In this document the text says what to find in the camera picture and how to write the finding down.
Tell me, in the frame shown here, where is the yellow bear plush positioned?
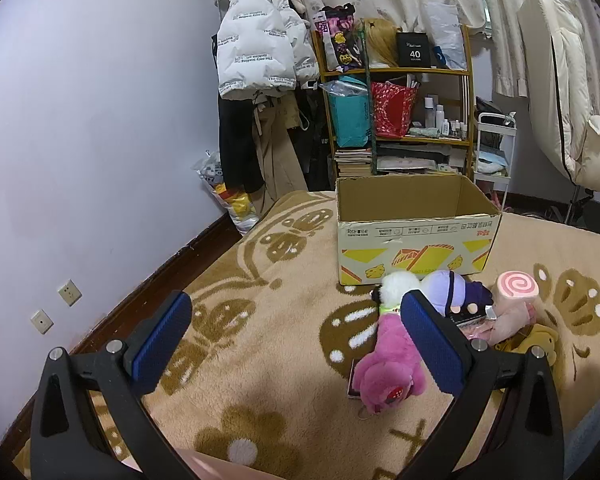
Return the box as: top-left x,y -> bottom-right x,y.
495,323 -> 559,367

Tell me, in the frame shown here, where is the pink plush bear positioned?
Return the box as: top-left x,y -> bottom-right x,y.
351,312 -> 427,415

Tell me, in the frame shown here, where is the pink swirl roll plush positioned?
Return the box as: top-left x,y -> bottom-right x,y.
486,271 -> 540,346

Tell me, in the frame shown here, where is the purple haired plush doll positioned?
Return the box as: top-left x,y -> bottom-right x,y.
420,270 -> 493,320

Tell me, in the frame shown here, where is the white fluffy plush chick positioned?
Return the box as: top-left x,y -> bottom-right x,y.
372,271 -> 420,315

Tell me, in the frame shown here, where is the small dark book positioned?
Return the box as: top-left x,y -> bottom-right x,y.
449,306 -> 496,330

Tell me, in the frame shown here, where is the beige patterned carpet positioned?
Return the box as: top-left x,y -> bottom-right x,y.
142,192 -> 600,479

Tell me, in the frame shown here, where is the cardboard box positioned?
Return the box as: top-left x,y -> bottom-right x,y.
336,174 -> 502,286

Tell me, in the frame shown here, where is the white rolling cart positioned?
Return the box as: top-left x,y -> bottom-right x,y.
474,112 -> 517,210

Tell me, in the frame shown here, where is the snack bag on floor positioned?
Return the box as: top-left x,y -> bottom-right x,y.
194,151 -> 260,236

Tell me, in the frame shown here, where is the stack of books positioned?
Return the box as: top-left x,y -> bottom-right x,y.
335,148 -> 373,178

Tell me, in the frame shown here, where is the red gift bag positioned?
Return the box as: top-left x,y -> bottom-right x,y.
372,81 -> 418,140

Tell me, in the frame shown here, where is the wooden bookshelf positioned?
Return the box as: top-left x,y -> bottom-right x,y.
312,18 -> 476,177

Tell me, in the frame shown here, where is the teal bag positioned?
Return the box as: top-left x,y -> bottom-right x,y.
326,76 -> 370,148

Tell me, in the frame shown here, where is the beige trench coat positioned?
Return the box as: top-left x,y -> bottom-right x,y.
249,93 -> 308,217

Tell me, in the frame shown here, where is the cream recliner chair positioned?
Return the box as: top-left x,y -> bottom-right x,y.
518,0 -> 600,192

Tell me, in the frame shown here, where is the black box with 40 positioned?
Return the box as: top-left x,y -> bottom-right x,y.
396,32 -> 431,68

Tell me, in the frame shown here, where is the blonde wig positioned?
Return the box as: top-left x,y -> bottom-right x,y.
362,18 -> 401,68

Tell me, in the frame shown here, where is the white puffer jacket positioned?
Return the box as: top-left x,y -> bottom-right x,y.
215,0 -> 320,101

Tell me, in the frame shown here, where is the lower wall socket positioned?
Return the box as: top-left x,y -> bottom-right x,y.
30,310 -> 54,335

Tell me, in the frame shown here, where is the wall socket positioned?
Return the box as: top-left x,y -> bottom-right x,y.
57,280 -> 82,307
30,310 -> 54,335

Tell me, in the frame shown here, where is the upper wall socket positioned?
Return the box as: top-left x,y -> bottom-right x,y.
57,280 -> 82,307

